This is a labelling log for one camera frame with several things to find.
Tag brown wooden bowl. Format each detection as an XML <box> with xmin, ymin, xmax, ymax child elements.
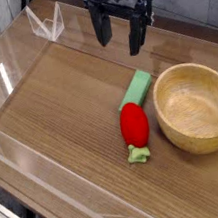
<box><xmin>153</xmin><ymin>63</ymin><xmax>218</xmax><ymax>155</ymax></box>

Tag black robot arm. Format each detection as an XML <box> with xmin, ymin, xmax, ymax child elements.
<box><xmin>84</xmin><ymin>0</ymin><xmax>154</xmax><ymax>56</ymax></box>

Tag clear acrylic tray wall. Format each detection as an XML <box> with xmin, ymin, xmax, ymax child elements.
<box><xmin>0</xmin><ymin>0</ymin><xmax>218</xmax><ymax>218</ymax></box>

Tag red plush strawberry toy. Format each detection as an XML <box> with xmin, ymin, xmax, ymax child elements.
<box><xmin>119</xmin><ymin>102</ymin><xmax>151</xmax><ymax>164</ymax></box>

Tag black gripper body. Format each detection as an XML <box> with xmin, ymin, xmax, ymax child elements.
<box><xmin>83</xmin><ymin>0</ymin><xmax>160</xmax><ymax>37</ymax></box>

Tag green foam stick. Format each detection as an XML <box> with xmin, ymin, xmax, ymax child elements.
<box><xmin>118</xmin><ymin>70</ymin><xmax>152</xmax><ymax>112</ymax></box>

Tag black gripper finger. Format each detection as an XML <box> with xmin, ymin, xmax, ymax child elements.
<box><xmin>88</xmin><ymin>2</ymin><xmax>112</xmax><ymax>47</ymax></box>
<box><xmin>129</xmin><ymin>3</ymin><xmax>147</xmax><ymax>56</ymax></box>

